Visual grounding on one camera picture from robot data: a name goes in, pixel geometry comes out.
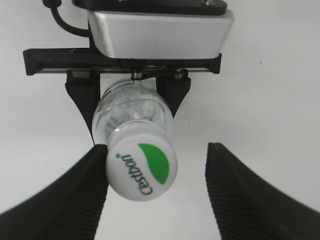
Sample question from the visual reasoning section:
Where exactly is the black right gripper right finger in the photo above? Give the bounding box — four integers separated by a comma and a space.
205, 142, 320, 240

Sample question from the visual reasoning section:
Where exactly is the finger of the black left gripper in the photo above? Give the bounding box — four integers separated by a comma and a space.
65, 70, 101, 144
156, 76, 191, 118

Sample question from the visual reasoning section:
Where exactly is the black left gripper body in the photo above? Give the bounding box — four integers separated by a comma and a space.
22, 48, 222, 76

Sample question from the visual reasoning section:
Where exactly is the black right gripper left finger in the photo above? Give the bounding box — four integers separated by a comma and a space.
0, 144, 108, 240

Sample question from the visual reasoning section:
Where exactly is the clear Cestbon water bottle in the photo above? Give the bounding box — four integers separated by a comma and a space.
92, 79, 173, 145

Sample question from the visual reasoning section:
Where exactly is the white green bottle cap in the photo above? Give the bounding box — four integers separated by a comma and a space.
106, 120, 178, 202

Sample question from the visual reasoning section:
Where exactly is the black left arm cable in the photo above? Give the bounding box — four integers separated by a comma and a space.
41, 0, 92, 38

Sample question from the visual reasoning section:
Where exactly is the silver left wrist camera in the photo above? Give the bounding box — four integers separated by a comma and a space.
73, 0, 235, 60

